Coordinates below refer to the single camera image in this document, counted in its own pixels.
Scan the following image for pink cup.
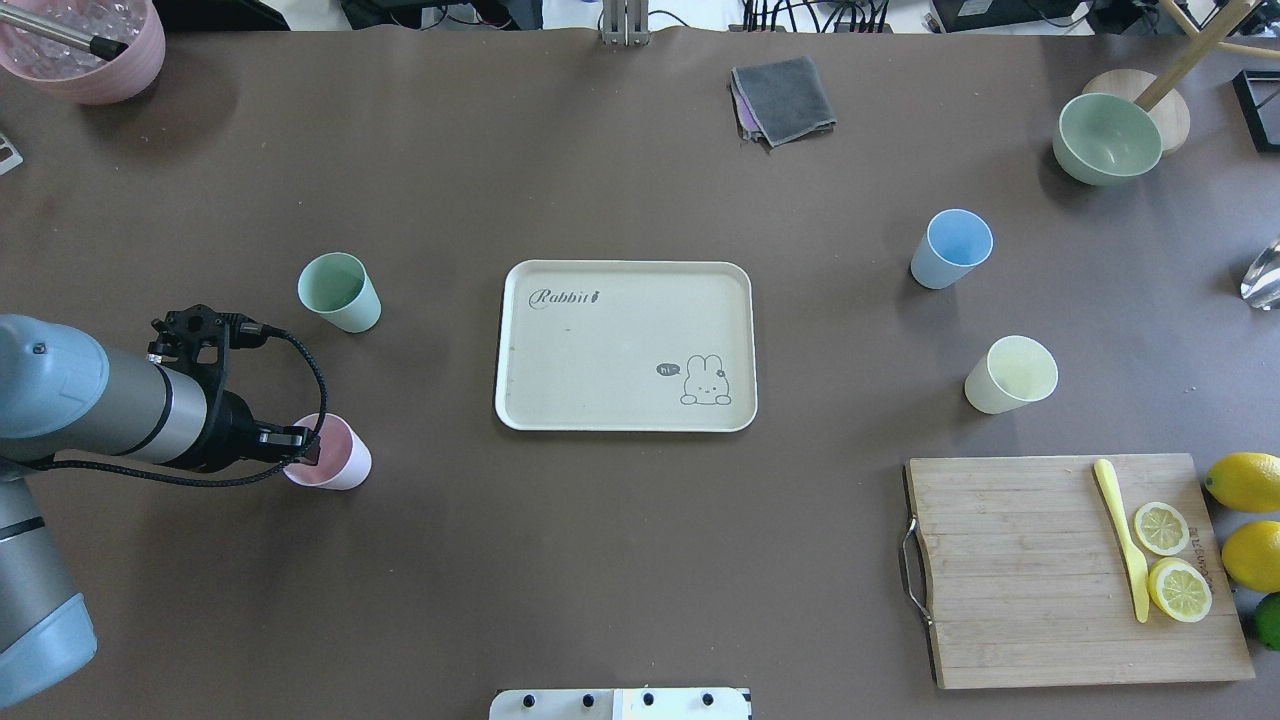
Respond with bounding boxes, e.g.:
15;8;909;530
283;413;372;491

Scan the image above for green cup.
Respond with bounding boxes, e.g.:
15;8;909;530
297;252;381;333

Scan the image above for blue cup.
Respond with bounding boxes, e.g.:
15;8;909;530
910;208;995;290

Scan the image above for pale yellow cup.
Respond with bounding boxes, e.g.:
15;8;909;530
964;334;1059;414

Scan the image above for cream rabbit tray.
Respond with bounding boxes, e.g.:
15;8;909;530
495;259;758;432

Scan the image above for white pillar base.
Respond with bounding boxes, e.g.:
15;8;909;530
488;687;753;719

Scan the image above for pink bowl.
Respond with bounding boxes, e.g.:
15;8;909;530
1;1;166;105

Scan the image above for grey folded cloth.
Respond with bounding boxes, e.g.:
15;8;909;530
730;55;837;147

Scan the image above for wooden cutting board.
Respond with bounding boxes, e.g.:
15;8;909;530
905;454;1254;691

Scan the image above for yellow plastic knife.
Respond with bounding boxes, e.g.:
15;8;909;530
1093;457;1151;623

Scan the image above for green bowl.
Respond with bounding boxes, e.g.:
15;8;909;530
1052;94;1164;186

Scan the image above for lemon half by knife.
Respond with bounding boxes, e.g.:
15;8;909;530
1132;501;1190;557

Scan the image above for lemon half near board edge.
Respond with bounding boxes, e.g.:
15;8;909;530
1147;557;1213;623

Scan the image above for wooden cup stand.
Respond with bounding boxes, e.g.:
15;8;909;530
1083;1;1279;156

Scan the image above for whole yellow lemon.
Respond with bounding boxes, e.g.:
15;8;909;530
1204;452;1279;514
1221;520;1280;594

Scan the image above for metal scoop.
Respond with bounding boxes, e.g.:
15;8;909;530
1239;238;1280;311

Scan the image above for green lime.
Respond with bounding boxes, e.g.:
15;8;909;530
1252;592;1280;652

